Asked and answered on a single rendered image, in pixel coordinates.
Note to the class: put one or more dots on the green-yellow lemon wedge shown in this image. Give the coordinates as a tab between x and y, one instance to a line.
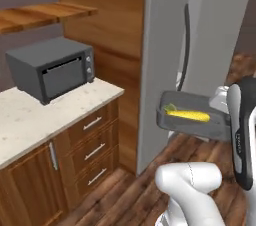
170	107

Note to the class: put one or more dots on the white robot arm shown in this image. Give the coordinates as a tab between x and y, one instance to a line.
186	183

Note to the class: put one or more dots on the wooden cupboard door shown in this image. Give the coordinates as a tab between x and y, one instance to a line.
30	190

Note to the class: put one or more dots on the wooden drawer front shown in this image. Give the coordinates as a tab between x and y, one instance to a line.
96	176
90	124
93	150

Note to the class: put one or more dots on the tall wooden cupboard panel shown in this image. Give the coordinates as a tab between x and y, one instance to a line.
110	36

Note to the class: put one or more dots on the grey tupperware container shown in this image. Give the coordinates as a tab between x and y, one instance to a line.
193	126

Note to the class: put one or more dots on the wooden wall shelf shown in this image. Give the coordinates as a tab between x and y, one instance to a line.
43	15

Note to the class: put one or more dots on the grey fridge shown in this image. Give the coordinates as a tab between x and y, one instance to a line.
160	53

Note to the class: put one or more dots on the grey toaster oven knob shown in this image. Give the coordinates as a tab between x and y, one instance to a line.
88	59
89	70

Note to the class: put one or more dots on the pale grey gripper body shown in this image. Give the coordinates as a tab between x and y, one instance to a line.
219	100

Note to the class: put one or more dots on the dark grey toaster oven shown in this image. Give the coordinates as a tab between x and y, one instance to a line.
50	66

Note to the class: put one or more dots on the yellow corn cob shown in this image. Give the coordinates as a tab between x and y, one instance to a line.
188	115

